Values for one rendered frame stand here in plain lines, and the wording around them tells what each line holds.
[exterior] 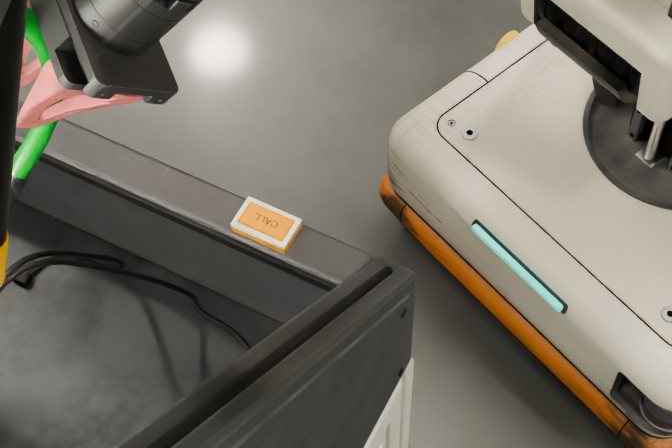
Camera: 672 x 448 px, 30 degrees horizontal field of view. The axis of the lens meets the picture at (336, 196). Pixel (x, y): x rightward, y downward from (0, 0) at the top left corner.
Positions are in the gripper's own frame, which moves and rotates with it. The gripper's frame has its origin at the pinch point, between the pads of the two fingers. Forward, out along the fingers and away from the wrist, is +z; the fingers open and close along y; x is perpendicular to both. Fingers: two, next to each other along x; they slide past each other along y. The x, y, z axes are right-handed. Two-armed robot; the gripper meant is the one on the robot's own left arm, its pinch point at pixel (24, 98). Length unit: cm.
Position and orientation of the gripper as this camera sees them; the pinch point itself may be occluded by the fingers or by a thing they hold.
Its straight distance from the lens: 80.7
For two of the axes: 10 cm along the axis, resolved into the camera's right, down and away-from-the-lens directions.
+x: 6.1, 0.1, 7.9
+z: -6.9, 4.9, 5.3
